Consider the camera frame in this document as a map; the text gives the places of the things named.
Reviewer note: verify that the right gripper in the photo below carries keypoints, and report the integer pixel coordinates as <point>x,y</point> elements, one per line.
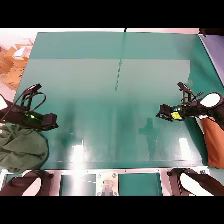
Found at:
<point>165,112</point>

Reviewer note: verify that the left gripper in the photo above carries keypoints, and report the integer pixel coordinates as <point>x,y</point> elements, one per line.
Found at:
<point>48,120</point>

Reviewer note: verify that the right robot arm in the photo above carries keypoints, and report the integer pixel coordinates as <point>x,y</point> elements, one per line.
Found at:
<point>206,103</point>

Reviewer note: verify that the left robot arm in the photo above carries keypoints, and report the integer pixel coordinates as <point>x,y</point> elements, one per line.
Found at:
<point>13,115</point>

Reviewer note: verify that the green garment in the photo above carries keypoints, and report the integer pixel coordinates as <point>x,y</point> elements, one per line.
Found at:
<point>20,146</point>

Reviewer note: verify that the orange garment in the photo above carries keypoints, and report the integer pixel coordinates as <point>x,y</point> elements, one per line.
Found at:
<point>213,143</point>

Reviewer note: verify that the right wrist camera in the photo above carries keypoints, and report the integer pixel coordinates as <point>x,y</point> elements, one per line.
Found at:
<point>185,90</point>

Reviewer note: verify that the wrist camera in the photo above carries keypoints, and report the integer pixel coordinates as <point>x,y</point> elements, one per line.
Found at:
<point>33,89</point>
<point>185,90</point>

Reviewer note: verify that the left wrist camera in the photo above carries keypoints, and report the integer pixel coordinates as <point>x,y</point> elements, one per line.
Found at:
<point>33,89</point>

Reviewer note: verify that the silver frame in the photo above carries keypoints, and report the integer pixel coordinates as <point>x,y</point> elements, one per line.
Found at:
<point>108,183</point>

